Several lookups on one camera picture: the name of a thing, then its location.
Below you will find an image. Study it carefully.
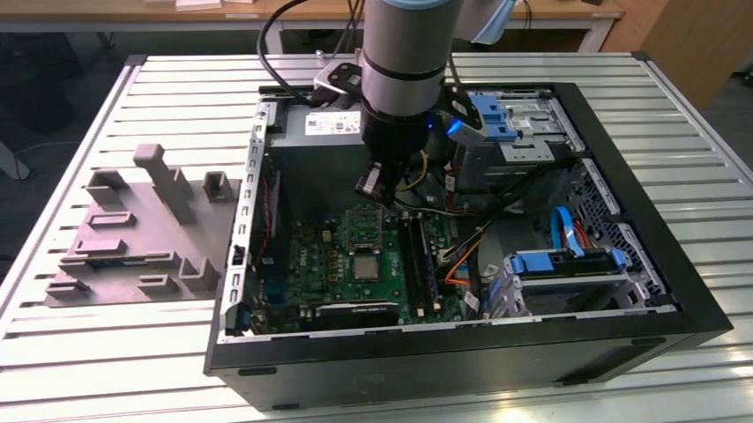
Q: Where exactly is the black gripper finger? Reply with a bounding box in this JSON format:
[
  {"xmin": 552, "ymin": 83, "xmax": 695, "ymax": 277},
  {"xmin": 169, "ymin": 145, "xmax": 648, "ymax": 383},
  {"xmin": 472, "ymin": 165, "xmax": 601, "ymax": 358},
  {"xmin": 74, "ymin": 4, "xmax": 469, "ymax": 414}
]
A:
[{"xmin": 353, "ymin": 160, "xmax": 408, "ymax": 205}]

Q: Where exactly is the grey power supply unit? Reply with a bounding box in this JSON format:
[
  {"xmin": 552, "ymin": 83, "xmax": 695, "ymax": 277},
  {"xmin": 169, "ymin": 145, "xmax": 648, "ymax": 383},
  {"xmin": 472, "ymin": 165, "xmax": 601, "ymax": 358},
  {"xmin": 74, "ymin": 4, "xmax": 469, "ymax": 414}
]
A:
[{"xmin": 264, "ymin": 100, "xmax": 381, "ymax": 219}]

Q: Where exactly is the blue plastic drive latch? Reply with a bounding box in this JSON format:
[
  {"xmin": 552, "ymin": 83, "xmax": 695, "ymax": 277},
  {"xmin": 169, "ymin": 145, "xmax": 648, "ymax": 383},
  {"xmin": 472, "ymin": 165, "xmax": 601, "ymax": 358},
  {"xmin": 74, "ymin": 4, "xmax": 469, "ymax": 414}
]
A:
[{"xmin": 469, "ymin": 93, "xmax": 517, "ymax": 144}]

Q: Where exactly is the black RAM slot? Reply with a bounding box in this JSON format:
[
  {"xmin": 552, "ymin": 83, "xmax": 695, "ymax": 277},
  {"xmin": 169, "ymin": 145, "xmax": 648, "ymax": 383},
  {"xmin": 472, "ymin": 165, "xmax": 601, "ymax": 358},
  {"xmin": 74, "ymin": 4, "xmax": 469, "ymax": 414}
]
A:
[
  {"xmin": 397, "ymin": 211, "xmax": 431, "ymax": 317},
  {"xmin": 413, "ymin": 211, "xmax": 445, "ymax": 312}
]

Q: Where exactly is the green motherboard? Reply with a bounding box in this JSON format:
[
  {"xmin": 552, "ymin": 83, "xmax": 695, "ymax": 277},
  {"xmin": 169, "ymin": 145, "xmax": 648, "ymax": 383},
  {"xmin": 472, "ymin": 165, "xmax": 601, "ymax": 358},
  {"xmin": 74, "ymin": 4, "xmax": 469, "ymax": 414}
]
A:
[{"xmin": 245, "ymin": 193, "xmax": 471, "ymax": 335}]

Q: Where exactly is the grey metal drive cage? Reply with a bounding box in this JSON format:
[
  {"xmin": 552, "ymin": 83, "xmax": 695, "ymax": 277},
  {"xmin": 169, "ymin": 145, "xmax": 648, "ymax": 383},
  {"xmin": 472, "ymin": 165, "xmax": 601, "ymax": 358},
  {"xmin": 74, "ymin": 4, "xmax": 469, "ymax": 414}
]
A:
[{"xmin": 455, "ymin": 93, "xmax": 589, "ymax": 191}]

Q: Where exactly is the black graphics card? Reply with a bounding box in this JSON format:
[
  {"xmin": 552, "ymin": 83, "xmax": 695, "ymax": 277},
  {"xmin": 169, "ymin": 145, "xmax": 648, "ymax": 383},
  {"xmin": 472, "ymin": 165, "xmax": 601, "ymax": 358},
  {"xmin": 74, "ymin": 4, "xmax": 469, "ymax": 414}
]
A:
[{"xmin": 310, "ymin": 300, "xmax": 401, "ymax": 330}]

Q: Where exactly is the hard disk in blue carrier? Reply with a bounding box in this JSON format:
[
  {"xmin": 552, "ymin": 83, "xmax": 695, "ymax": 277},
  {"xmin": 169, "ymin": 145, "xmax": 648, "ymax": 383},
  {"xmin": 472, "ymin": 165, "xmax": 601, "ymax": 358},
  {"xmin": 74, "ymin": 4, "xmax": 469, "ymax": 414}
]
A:
[{"xmin": 505, "ymin": 247, "xmax": 628, "ymax": 278}]

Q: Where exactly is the grey plastic parts rack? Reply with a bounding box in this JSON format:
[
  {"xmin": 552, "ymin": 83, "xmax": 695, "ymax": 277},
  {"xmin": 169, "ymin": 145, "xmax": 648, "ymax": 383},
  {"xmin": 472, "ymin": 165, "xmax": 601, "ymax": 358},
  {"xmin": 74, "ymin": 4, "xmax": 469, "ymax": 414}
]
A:
[{"xmin": 43, "ymin": 143, "xmax": 245, "ymax": 309}]

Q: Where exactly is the black open PC case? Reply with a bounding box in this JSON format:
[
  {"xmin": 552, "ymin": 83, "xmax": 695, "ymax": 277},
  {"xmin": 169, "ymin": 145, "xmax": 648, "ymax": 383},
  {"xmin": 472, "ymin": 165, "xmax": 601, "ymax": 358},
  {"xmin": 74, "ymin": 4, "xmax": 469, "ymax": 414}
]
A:
[{"xmin": 202, "ymin": 81, "xmax": 735, "ymax": 413}]

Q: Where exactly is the grey metal disk bay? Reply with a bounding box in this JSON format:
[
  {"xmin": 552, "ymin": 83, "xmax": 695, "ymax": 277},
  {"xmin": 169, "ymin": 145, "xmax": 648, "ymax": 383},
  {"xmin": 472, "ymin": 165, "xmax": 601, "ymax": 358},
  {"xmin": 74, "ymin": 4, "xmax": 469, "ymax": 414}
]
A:
[{"xmin": 480, "ymin": 263, "xmax": 676, "ymax": 319}]

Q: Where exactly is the dark RAM stick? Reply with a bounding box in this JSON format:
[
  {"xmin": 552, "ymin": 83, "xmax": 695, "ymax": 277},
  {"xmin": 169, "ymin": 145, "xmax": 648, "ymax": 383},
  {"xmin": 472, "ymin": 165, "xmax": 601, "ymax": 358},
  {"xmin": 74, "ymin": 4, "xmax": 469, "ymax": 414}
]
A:
[{"xmin": 85, "ymin": 257, "xmax": 153, "ymax": 268}]

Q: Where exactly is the wooden cabinet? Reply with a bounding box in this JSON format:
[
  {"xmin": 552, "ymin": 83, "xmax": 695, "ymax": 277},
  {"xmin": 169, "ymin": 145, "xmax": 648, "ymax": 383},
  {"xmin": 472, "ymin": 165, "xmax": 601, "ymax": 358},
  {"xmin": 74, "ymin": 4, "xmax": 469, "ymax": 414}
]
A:
[{"xmin": 601, "ymin": 0, "xmax": 753, "ymax": 108}]

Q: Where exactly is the yellow wire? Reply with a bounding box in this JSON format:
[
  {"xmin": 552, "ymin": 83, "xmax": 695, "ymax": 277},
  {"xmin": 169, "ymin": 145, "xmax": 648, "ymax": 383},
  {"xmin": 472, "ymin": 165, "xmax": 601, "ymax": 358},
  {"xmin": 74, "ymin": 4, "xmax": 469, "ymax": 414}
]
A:
[{"xmin": 397, "ymin": 149, "xmax": 429, "ymax": 193}]

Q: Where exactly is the grey white wire bundle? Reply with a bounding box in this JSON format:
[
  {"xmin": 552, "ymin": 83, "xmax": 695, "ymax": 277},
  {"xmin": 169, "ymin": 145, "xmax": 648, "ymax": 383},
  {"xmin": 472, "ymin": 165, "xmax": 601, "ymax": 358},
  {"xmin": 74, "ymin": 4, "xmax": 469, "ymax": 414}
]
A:
[{"xmin": 391, "ymin": 196, "xmax": 479, "ymax": 218}]

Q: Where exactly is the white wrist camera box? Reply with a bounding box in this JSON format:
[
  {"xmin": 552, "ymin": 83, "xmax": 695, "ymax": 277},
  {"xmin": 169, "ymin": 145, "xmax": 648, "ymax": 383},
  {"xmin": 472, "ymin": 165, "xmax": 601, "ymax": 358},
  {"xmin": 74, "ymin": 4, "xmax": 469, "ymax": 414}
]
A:
[
  {"xmin": 440, "ymin": 85, "xmax": 489, "ymax": 145},
  {"xmin": 310, "ymin": 61, "xmax": 361, "ymax": 110}
]

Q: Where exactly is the black camera cable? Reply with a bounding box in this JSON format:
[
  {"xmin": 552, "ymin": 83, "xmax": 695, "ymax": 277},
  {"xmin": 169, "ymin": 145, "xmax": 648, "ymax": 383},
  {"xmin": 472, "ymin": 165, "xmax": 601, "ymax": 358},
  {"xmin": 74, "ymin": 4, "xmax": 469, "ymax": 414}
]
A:
[
  {"xmin": 256, "ymin": 0, "xmax": 313, "ymax": 105},
  {"xmin": 444, "ymin": 55, "xmax": 465, "ymax": 89}
]

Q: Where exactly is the thin red wire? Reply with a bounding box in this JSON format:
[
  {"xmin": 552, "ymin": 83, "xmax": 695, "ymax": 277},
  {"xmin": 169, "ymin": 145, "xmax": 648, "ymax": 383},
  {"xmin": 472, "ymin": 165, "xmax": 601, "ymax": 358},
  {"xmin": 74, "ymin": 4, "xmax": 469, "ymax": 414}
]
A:
[{"xmin": 249, "ymin": 174, "xmax": 278, "ymax": 270}]

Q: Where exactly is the black cable bundle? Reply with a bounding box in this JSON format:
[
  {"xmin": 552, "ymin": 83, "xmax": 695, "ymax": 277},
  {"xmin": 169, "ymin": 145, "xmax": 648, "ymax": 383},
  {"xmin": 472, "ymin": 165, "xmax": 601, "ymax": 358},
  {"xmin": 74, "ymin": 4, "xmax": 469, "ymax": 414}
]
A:
[{"xmin": 437, "ymin": 156, "xmax": 580, "ymax": 265}]

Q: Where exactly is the orange wire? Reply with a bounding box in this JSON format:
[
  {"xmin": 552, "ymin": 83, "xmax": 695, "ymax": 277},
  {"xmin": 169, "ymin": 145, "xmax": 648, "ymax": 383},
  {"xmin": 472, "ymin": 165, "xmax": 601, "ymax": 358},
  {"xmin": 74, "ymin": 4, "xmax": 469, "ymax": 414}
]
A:
[{"xmin": 441, "ymin": 246, "xmax": 480, "ymax": 291}]

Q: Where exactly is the blue flat wire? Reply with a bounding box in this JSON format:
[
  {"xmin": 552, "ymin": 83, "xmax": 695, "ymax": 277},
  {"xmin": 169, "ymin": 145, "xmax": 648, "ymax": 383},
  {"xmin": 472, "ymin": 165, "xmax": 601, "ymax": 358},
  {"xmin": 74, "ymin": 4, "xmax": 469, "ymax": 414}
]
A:
[{"xmin": 548, "ymin": 205, "xmax": 588, "ymax": 260}]

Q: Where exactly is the red power wire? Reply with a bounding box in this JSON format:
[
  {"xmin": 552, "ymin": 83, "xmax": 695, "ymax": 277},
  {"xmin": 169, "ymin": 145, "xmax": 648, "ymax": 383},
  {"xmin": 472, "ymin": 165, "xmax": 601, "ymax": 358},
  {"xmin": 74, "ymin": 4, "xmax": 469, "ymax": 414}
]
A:
[{"xmin": 572, "ymin": 219, "xmax": 607, "ymax": 255}]

